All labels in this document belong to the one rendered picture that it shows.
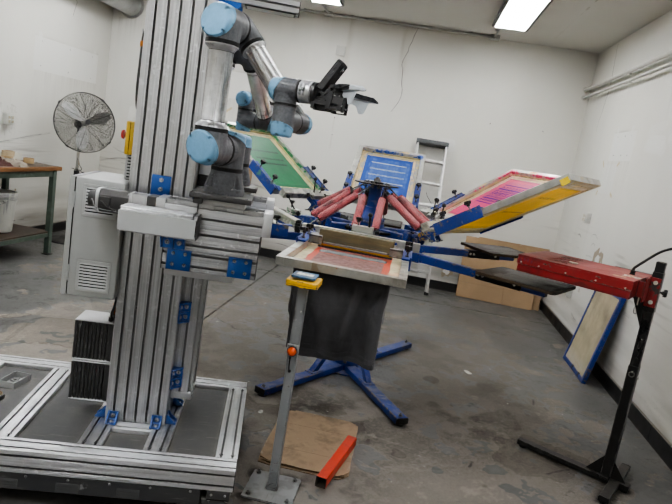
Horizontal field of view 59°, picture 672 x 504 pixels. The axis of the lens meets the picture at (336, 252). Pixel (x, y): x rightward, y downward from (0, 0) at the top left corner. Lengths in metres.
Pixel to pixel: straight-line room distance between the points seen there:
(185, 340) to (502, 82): 5.52
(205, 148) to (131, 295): 0.76
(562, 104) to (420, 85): 1.63
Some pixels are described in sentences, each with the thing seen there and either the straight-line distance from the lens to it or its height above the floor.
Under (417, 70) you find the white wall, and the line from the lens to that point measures 7.31.
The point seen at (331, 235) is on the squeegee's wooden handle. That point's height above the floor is 1.03.
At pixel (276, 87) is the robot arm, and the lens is 2.01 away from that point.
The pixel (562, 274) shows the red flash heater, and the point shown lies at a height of 1.05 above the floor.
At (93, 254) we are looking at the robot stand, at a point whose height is 0.94.
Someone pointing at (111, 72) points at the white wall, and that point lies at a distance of 8.28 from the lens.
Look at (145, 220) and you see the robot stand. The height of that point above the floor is 1.14.
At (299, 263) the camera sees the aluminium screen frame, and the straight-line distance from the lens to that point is 2.60.
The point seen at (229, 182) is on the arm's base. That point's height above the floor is 1.31.
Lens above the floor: 1.49
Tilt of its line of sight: 10 degrees down
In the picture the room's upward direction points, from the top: 9 degrees clockwise
